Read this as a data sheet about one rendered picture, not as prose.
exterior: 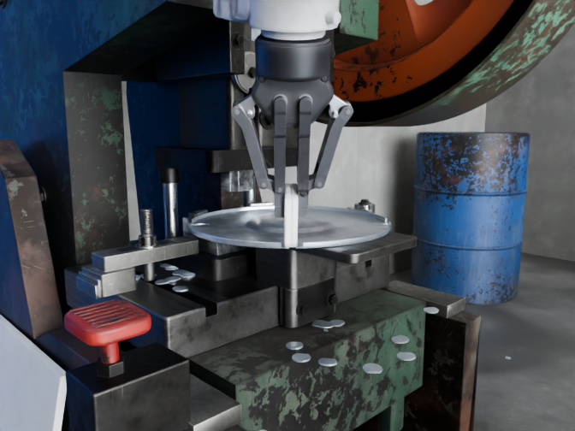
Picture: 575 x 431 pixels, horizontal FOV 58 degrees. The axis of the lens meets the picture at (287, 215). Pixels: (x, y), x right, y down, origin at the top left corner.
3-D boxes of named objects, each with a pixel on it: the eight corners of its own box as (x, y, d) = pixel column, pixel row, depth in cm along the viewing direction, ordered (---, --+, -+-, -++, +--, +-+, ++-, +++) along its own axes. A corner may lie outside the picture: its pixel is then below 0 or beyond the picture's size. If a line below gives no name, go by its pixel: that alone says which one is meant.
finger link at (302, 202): (297, 172, 59) (323, 172, 59) (296, 211, 62) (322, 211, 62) (298, 177, 58) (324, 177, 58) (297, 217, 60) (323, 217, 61)
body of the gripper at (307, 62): (248, 40, 48) (251, 137, 52) (340, 41, 48) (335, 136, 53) (251, 27, 54) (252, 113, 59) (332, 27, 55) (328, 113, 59)
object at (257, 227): (413, 248, 62) (414, 242, 62) (169, 250, 62) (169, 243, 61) (370, 209, 91) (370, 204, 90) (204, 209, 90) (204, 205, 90)
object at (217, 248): (289, 239, 87) (289, 212, 87) (217, 255, 77) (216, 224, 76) (254, 232, 94) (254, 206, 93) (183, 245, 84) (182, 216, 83)
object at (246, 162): (311, 180, 86) (311, 146, 85) (212, 191, 72) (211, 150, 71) (248, 174, 97) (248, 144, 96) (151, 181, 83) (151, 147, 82)
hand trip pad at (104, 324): (161, 393, 47) (157, 314, 46) (97, 419, 43) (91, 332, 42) (124, 368, 52) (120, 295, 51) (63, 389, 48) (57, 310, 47)
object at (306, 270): (416, 330, 71) (420, 233, 69) (351, 363, 61) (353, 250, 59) (287, 289, 89) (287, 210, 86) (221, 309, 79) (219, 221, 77)
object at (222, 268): (311, 256, 88) (311, 239, 87) (214, 281, 74) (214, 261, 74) (249, 242, 99) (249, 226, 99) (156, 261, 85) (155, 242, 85)
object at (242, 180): (257, 189, 84) (257, 166, 84) (233, 191, 81) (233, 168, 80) (244, 187, 86) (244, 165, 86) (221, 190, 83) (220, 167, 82)
